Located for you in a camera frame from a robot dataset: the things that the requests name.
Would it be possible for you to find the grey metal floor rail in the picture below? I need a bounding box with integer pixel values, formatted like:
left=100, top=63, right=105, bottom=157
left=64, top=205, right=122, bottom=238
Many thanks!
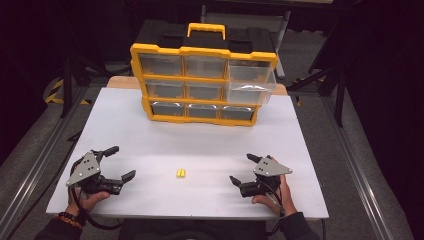
left=319, top=96, right=398, bottom=240
left=0, top=85, right=89, bottom=240

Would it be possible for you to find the orange bracelet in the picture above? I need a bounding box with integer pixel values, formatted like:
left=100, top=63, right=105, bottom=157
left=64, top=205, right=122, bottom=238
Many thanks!
left=53, top=215, right=83, bottom=231

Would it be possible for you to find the large clear plastic drawer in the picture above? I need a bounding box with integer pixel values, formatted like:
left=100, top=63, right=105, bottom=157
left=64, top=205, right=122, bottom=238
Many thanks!
left=226, top=59, right=278, bottom=106

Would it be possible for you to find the black metal stand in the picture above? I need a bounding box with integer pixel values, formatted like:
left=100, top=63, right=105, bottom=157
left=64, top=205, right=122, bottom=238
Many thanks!
left=286, top=0, right=368, bottom=129
left=57, top=0, right=133, bottom=120

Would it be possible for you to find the yellow black drawer organizer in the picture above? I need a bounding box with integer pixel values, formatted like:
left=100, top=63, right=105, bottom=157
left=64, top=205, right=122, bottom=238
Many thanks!
left=129, top=19, right=280, bottom=128

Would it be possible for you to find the person's right hand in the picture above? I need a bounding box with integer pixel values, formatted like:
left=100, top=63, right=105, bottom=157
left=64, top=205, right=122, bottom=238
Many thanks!
left=251, top=156, right=299, bottom=218

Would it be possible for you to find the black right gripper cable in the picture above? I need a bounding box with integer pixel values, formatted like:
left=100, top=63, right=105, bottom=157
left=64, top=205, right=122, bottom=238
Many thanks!
left=258, top=179, right=286, bottom=236

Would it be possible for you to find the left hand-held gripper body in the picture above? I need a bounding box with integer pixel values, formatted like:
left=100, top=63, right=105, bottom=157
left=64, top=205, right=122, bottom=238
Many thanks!
left=65, top=149, right=123, bottom=196

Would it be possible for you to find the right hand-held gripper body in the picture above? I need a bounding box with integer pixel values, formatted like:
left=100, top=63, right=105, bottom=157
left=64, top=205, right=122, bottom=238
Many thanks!
left=238, top=155, right=294, bottom=199

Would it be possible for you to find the person's dark torso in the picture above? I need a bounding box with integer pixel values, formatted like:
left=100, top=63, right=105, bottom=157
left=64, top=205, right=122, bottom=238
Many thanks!
left=118, top=219, right=270, bottom=240

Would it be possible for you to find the black beaded bracelet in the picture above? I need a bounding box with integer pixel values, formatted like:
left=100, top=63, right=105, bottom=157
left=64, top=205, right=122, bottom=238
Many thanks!
left=58, top=210, right=86, bottom=224

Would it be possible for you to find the yellow black hazard tape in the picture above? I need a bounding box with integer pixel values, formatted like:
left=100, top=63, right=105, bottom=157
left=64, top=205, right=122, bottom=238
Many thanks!
left=44, top=78, right=92, bottom=107

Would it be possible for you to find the set of small clear drawers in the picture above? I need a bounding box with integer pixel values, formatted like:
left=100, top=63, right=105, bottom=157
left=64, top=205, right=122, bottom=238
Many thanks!
left=138, top=53, right=256, bottom=122

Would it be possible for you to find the person's left hand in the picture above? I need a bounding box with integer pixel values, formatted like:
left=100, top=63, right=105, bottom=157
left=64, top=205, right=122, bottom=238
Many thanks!
left=65, top=188, right=112, bottom=218

